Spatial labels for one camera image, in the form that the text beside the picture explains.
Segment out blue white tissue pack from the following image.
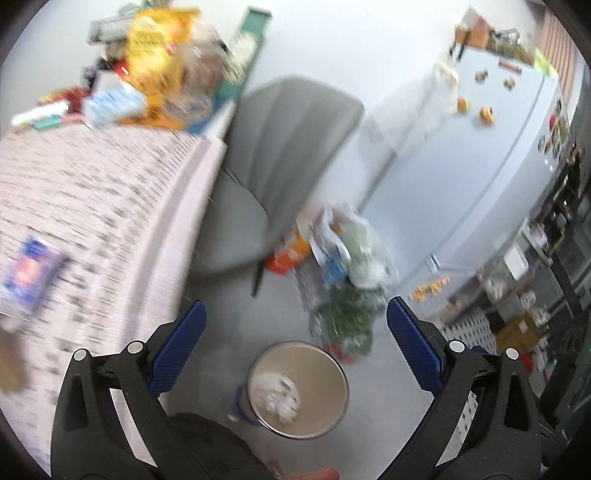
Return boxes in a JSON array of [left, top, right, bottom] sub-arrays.
[[82, 83, 147, 127]]

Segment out green book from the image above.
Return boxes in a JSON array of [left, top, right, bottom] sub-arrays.
[[216, 7, 273, 102]]

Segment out patterned pink tablecloth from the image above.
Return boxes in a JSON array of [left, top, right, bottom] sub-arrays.
[[1, 124, 225, 469]]

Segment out white refrigerator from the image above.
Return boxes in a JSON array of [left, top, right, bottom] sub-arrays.
[[362, 48, 569, 318]]

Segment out clear plastic water jug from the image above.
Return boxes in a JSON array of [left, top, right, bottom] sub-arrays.
[[163, 23, 228, 124]]

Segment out round beige trash bin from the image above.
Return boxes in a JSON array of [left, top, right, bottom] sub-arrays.
[[231, 341, 349, 440]]

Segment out brown cardboard box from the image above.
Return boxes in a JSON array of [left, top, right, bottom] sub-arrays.
[[496, 313, 540, 353]]

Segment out white mesh bag on fridge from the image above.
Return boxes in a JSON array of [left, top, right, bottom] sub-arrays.
[[366, 62, 460, 157]]

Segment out grey upholstered chair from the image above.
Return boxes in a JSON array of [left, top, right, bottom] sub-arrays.
[[186, 76, 365, 287]]

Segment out yellow snack bag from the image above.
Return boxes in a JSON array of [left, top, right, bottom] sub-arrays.
[[125, 8, 200, 120]]

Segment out clear bag of green vegetables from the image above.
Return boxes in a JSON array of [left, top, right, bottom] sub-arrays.
[[311, 282, 387, 365]]

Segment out white plastic grocery bag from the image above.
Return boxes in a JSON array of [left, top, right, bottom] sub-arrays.
[[310, 203, 399, 290]]

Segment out black wire desk organizer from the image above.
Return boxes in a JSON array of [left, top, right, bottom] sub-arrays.
[[87, 14, 135, 45]]

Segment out orange white carton box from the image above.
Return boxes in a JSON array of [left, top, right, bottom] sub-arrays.
[[266, 215, 311, 276]]

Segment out blue snack wrapper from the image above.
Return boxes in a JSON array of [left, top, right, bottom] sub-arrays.
[[1, 236, 65, 318]]

